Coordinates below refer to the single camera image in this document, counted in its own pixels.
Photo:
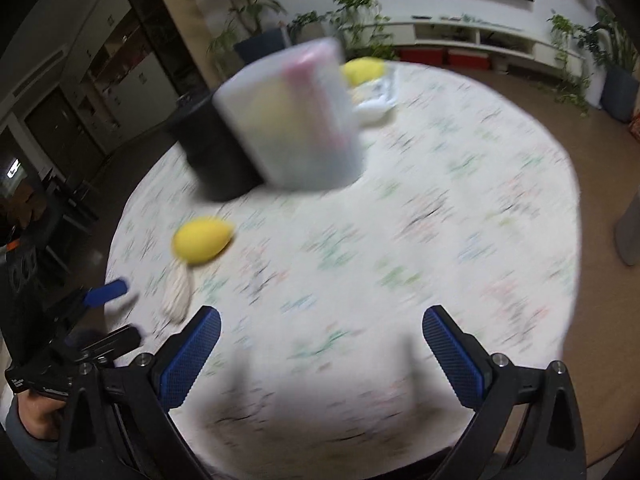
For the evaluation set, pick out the translucent plastic container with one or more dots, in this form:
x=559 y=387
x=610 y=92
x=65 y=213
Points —
x=290 y=125

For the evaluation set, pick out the vine plant on cabinet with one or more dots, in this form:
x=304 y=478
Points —
x=570 y=55

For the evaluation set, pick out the grey cylindrical bin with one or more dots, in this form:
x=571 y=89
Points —
x=629 y=235

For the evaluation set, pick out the white television cabinet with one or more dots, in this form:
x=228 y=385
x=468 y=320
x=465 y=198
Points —
x=505 y=35

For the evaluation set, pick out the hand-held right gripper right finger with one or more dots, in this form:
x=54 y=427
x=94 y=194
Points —
x=455 y=360

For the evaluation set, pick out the red storage box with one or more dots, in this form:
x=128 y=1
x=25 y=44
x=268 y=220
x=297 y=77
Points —
x=468 y=59
x=421 y=56

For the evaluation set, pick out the black cylindrical container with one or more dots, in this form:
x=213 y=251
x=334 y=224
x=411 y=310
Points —
x=210 y=160

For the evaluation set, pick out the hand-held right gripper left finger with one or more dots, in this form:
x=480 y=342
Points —
x=187 y=360

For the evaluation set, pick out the yellow sponge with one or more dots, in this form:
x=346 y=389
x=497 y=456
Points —
x=364 y=71
x=202 y=240

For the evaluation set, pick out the white wall cabinet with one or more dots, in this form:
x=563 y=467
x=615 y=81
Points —
x=125 y=65

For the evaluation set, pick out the trailing green houseplant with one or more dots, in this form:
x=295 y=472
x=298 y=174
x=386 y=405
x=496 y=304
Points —
x=362 y=15

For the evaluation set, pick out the dark dining chair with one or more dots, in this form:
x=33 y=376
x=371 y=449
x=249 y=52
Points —
x=70 y=220

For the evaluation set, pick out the dark grey plant pot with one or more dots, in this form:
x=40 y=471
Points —
x=620 y=95

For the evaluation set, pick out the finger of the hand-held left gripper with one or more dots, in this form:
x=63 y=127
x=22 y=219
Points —
x=105 y=292
x=110 y=342

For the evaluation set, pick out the person's left forearm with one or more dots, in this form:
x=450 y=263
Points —
x=27 y=455

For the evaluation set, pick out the white plastic basket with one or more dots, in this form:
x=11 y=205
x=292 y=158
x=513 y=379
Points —
x=375 y=107

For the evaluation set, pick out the small red box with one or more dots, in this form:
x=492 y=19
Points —
x=635 y=127

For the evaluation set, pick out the person's left hand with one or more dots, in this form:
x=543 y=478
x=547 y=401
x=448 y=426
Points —
x=40 y=417

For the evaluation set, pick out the large leaf houseplant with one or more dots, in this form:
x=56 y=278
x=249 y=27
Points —
x=617 y=35

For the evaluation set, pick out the cream chenille cloth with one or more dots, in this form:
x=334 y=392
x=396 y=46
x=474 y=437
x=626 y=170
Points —
x=177 y=292

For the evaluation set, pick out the dark blue plant pot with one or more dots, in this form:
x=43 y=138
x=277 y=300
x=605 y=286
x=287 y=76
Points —
x=262 y=47

